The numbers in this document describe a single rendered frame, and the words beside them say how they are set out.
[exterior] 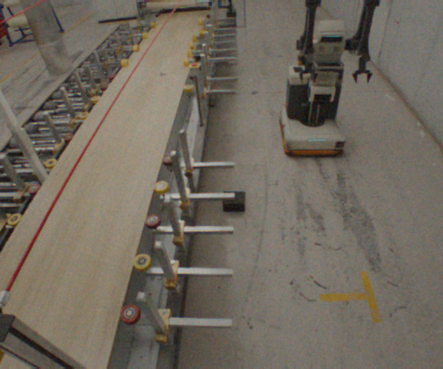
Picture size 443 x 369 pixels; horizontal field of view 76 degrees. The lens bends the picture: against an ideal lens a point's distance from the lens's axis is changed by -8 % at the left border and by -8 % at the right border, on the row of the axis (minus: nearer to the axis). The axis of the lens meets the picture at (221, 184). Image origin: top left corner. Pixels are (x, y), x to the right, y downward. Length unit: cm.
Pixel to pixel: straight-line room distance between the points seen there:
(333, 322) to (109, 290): 151
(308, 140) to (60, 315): 262
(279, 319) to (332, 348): 39
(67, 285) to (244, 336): 121
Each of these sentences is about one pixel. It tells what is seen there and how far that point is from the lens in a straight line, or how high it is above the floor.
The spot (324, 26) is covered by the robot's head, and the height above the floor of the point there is 135.
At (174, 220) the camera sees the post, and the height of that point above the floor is 96.
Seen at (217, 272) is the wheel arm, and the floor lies 83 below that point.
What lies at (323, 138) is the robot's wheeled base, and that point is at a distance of 324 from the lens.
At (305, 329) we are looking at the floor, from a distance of 226.
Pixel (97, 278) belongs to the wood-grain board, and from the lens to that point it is 151.
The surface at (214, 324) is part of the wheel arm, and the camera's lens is 135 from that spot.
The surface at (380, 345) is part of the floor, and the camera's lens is 235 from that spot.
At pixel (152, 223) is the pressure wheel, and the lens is 159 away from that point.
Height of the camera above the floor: 209
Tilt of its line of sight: 44 degrees down
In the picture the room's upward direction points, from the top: 5 degrees counter-clockwise
